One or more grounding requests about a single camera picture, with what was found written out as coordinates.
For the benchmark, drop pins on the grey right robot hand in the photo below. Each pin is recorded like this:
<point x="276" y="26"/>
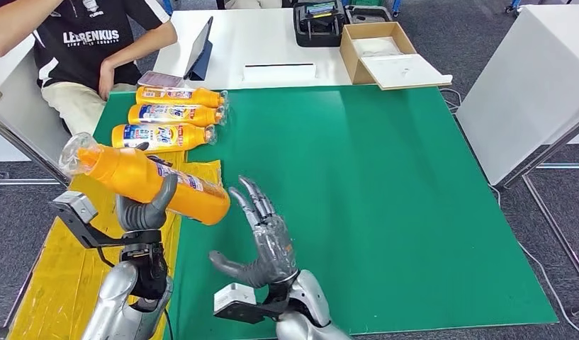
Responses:
<point x="272" y="253"/>

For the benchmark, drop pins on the person's left hand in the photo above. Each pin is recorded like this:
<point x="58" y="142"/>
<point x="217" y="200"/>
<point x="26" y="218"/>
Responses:
<point x="105" y="80"/>

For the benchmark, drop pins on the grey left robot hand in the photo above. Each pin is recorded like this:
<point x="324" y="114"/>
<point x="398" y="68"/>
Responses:
<point x="143" y="216"/>

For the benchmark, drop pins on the orange detergent bottle clear cap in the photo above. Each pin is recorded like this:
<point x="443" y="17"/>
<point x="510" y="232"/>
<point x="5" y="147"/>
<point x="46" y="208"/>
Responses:
<point x="176" y="96"/>
<point x="129" y="176"/>
<point x="171" y="115"/>
<point x="153" y="137"/>

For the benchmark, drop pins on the person's left forearm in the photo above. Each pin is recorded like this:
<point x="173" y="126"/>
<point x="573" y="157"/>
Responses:
<point x="146" y="47"/>

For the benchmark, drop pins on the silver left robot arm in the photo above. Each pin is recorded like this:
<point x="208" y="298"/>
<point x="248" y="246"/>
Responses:
<point x="115" y="300"/>

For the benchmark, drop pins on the person's right forearm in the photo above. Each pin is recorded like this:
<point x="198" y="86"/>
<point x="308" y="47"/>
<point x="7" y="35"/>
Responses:
<point x="17" y="28"/>

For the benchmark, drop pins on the clear plastic wrap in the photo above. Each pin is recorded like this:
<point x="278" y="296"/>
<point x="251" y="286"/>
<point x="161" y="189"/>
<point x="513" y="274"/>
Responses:
<point x="275" y="248"/>

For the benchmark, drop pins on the person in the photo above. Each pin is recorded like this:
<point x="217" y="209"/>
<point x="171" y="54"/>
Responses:
<point x="253" y="3"/>
<point x="82" y="47"/>

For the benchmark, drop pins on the smartphone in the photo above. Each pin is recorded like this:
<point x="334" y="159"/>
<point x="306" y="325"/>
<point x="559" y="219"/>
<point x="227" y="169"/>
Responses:
<point x="160" y="79"/>

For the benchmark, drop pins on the grey side table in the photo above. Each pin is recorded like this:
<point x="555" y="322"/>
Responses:
<point x="21" y="126"/>

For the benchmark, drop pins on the tablet in dark case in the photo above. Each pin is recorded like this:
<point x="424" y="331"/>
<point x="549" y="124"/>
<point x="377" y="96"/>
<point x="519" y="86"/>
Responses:
<point x="197" y="49"/>

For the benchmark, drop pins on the yellow taped plastic sheet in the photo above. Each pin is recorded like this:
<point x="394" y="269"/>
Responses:
<point x="59" y="281"/>

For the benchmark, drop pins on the green table mat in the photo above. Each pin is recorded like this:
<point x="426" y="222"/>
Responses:
<point x="364" y="164"/>

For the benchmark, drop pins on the white flat box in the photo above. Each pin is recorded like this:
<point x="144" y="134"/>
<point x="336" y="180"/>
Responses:
<point x="280" y="72"/>

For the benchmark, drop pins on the open cardboard box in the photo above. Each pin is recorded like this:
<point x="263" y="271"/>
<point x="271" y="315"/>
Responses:
<point x="349" y="60"/>

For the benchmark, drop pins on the black tool case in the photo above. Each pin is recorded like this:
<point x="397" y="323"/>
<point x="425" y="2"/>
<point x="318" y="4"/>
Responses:
<point x="317" y="36"/>

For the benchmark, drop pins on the white bag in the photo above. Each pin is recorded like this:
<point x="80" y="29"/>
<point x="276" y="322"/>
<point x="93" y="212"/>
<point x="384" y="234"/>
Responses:
<point x="377" y="46"/>

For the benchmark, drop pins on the grey moulded tray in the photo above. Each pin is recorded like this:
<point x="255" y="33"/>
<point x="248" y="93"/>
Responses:
<point x="366" y="15"/>

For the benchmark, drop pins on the green plastic crate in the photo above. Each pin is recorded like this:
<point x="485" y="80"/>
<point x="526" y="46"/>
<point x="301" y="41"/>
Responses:
<point x="365" y="2"/>

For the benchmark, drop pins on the white side table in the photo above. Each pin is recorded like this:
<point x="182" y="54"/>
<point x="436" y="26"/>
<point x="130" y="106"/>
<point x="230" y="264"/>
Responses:
<point x="519" y="94"/>

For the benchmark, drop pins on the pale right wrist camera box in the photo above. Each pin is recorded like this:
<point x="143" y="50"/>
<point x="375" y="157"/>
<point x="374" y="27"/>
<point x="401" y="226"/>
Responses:
<point x="235" y="300"/>

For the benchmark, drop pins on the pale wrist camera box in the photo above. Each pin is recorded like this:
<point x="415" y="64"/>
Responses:
<point x="75" y="209"/>
<point x="235" y="300"/>

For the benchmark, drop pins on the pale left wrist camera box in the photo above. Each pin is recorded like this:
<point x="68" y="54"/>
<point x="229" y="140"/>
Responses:
<point x="75" y="209"/>

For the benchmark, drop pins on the blue metal frame leg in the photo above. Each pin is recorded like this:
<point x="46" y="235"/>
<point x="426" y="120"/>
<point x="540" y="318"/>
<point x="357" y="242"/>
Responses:
<point x="510" y="4"/>
<point x="167" y="4"/>
<point x="395" y="4"/>

